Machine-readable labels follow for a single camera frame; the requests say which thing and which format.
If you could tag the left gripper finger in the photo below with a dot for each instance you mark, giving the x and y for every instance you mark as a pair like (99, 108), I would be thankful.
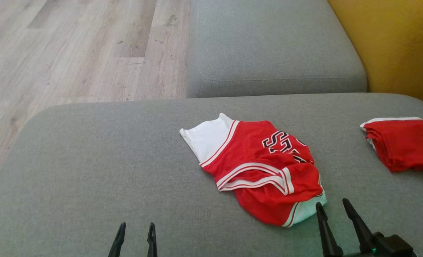
(118, 242)
(152, 242)

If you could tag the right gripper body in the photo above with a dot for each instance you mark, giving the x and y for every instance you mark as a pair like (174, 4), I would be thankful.
(392, 247)

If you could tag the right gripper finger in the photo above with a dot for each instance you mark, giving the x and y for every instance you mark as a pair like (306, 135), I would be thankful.
(327, 233)
(358, 225)

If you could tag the red and white basketball jersey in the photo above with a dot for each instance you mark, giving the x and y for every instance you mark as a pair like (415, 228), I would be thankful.
(261, 178)

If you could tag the red shorts with white trim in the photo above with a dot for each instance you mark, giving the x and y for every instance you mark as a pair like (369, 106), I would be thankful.
(404, 142)

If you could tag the large grey sofa seat cushion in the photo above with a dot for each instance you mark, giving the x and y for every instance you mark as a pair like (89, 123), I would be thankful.
(125, 160)

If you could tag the grey sofa chaise section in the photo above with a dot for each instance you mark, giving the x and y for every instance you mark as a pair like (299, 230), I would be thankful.
(268, 43)

